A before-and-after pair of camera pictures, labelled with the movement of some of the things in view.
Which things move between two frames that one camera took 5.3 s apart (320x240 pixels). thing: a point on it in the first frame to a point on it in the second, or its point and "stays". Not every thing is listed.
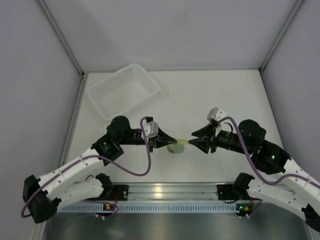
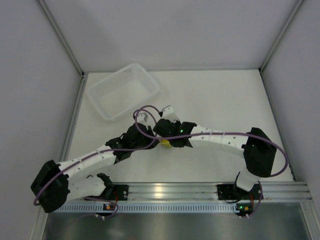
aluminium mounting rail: x=173 y=191 stays
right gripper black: x=203 y=143 to x=177 y=123
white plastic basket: x=121 y=91 stays
